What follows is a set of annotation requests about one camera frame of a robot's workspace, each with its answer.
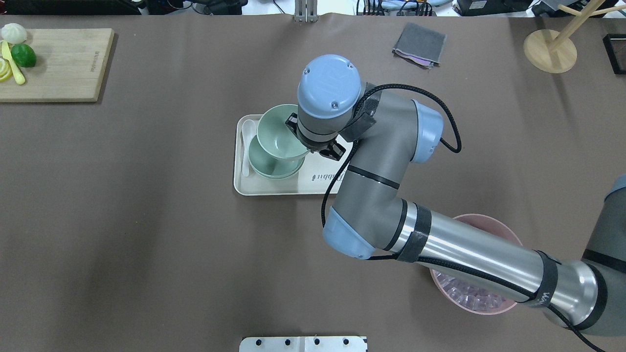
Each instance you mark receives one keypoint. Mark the green bowl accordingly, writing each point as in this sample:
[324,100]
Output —
[276,176]
[260,160]
[276,138]

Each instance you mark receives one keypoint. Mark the yellow plastic knife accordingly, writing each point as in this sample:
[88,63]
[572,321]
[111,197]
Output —
[15,70]

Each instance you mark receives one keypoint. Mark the grey folded cloth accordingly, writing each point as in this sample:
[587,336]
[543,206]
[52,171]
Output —
[420,45]

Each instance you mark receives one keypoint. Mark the wooden cup stand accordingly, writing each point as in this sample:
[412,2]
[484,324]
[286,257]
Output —
[553,51]

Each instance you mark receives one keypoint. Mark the lemon slice left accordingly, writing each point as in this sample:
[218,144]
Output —
[5,70]

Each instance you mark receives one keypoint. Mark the green bowl on tray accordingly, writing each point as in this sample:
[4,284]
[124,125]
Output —
[276,176]

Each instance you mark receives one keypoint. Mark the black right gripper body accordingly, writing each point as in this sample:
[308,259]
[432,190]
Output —
[334,149]

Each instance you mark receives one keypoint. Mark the white ceramic spoon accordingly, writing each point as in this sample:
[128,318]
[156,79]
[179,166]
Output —
[249,129]

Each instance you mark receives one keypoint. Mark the white pillar base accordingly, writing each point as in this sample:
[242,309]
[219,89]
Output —
[304,344]

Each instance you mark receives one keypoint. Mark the white garlic toy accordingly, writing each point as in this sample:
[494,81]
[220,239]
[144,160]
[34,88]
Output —
[14,33]

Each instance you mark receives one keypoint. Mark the wooden cutting board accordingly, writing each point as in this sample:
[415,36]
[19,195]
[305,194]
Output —
[71,65]

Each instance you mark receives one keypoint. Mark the pink bowl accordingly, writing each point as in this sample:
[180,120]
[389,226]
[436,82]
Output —
[469,297]

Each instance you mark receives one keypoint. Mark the green lime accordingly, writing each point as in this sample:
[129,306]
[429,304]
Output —
[23,55]

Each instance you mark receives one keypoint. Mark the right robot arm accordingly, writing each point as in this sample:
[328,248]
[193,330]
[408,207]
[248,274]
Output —
[394,124]

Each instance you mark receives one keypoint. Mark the cream serving tray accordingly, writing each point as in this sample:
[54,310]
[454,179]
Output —
[313,177]

